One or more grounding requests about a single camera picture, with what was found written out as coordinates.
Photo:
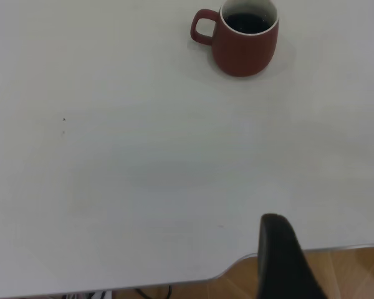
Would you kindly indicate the red ceramic mug with coffee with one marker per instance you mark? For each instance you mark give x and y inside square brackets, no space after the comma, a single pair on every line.
[246,53]

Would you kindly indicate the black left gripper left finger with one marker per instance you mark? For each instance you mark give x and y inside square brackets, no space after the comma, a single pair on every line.
[280,264]

